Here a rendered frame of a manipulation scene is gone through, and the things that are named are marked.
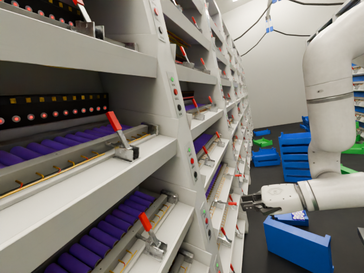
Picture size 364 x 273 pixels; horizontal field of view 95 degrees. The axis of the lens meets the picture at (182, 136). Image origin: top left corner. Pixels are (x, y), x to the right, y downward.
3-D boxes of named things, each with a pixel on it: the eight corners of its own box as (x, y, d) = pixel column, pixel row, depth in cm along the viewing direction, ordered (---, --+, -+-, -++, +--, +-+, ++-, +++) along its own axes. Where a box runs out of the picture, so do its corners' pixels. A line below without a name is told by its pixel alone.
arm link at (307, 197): (303, 174, 53) (292, 176, 54) (312, 189, 45) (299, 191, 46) (311, 198, 53) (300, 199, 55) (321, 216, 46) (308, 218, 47)
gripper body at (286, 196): (296, 176, 54) (259, 182, 59) (304, 194, 45) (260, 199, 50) (303, 197, 55) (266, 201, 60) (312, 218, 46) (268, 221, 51)
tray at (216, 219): (233, 174, 113) (236, 161, 110) (214, 250, 60) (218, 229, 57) (205, 166, 120) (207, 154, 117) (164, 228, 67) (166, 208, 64)
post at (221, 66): (251, 180, 191) (220, 12, 161) (250, 184, 183) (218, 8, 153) (233, 181, 200) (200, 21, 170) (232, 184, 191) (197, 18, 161)
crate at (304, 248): (331, 281, 82) (333, 268, 86) (327, 246, 78) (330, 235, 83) (267, 250, 105) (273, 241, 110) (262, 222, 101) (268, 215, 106)
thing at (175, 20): (209, 50, 100) (213, 24, 96) (155, 6, 46) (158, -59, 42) (178, 50, 107) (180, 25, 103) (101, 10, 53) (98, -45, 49)
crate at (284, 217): (309, 226, 115) (308, 219, 111) (275, 223, 123) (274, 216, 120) (297, 191, 138) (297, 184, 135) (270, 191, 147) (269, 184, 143)
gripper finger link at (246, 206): (260, 199, 54) (240, 201, 57) (261, 205, 51) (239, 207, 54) (264, 208, 54) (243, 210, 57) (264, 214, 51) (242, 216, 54)
